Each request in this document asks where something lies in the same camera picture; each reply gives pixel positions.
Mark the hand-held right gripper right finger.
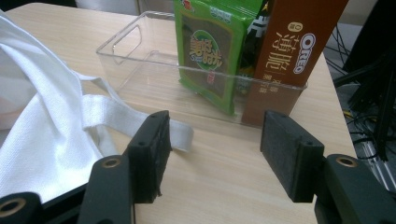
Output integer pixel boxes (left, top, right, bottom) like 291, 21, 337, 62
260, 109, 325, 203

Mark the black metal stand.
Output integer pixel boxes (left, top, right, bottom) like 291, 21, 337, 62
332, 0, 396, 162

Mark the brown cookie box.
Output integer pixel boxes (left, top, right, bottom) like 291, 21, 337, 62
241, 0, 349, 127

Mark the clear plastic container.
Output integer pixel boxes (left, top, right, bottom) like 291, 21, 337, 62
95, 10, 309, 129

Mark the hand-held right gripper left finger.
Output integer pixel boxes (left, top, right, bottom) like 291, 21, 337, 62
126, 109, 173, 204

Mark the white cloth tote bag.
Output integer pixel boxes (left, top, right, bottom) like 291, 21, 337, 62
0, 8, 194, 203

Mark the metal floor rail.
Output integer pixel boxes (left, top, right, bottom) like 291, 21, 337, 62
354, 136, 396, 192

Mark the black curtain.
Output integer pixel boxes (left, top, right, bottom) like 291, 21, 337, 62
0, 0, 78, 13

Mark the green snack packet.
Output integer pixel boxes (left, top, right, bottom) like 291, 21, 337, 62
172, 0, 264, 117

